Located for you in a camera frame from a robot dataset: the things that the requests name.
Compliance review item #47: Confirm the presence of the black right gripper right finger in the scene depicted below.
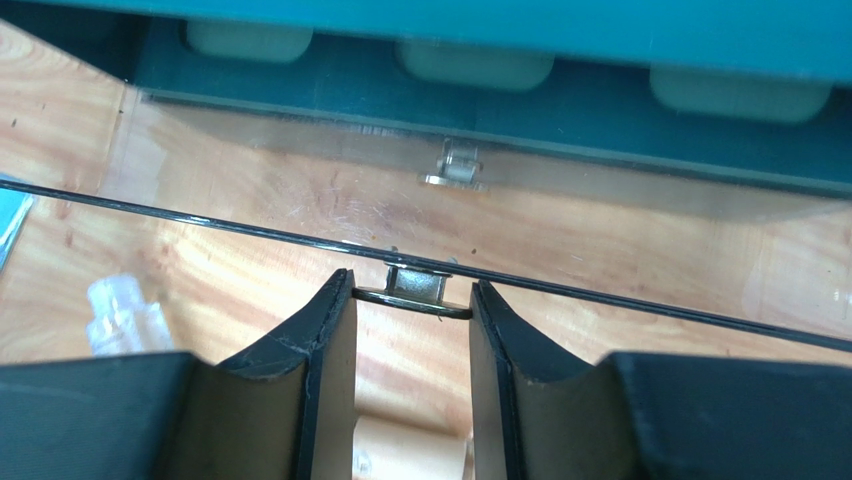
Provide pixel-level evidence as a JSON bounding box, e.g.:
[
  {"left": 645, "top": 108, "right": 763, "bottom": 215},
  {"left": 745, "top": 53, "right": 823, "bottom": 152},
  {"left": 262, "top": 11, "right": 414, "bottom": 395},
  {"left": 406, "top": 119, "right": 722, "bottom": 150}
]
[{"left": 469, "top": 282, "right": 851, "bottom": 479}]

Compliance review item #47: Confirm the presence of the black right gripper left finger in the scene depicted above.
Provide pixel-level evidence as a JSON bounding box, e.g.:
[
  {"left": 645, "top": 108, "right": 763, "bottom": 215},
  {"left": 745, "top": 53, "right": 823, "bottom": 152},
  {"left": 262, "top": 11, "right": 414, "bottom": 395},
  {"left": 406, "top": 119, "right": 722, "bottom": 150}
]
[{"left": 1, "top": 269, "right": 356, "bottom": 479}]

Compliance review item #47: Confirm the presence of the clear plastic bottle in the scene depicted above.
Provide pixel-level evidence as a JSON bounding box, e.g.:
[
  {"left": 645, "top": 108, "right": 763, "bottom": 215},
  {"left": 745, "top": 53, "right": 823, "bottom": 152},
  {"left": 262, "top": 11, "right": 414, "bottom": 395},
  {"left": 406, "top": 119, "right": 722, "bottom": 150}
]
[{"left": 85, "top": 274, "right": 175, "bottom": 356}]

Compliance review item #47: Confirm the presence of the teal drawer cabinet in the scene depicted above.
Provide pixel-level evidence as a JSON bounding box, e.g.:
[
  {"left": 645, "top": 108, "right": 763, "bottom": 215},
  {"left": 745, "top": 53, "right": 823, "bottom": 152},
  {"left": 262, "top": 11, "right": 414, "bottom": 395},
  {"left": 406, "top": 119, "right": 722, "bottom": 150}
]
[{"left": 1, "top": 1, "right": 851, "bottom": 198}]

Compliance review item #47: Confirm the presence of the teal mat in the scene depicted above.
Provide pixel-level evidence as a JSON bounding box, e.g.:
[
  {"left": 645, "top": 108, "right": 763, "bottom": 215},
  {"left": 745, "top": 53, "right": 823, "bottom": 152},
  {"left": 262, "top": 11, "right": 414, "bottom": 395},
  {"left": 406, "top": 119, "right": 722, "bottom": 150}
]
[{"left": 0, "top": 188, "right": 35, "bottom": 270}]

